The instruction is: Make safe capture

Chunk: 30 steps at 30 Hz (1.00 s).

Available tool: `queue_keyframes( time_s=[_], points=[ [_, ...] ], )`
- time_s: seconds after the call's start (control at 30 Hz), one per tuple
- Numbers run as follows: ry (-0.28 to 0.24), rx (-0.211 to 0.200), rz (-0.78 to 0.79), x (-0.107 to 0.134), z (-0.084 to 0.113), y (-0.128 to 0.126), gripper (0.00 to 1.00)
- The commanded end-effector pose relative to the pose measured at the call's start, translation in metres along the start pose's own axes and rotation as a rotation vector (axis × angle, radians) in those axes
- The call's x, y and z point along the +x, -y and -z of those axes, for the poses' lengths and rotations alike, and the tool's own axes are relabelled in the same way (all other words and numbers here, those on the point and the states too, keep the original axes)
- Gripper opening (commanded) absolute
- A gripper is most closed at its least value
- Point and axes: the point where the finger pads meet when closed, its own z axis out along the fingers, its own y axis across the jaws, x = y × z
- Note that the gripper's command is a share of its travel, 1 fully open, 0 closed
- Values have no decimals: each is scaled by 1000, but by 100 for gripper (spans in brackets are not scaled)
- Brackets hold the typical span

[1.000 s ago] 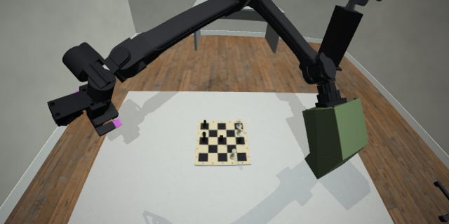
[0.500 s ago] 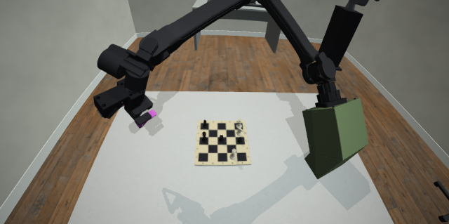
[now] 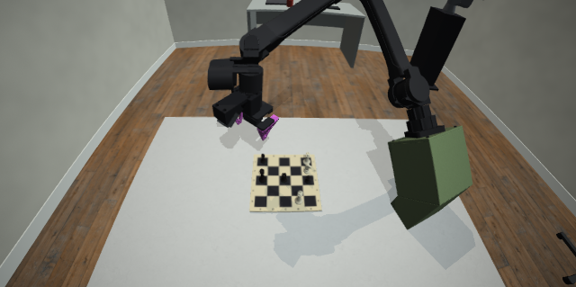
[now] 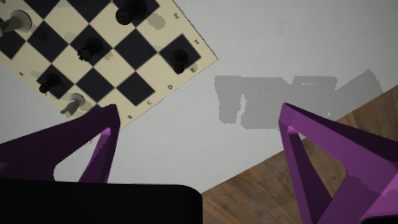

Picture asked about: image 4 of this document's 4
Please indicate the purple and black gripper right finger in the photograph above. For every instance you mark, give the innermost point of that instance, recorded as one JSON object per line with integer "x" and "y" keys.
{"x": 370, "y": 188}

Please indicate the black and cream chessboard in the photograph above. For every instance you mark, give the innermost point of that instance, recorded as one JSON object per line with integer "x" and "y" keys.
{"x": 134, "y": 69}

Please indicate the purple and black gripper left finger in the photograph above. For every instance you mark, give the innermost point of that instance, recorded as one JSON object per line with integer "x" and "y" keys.
{"x": 35, "y": 156}

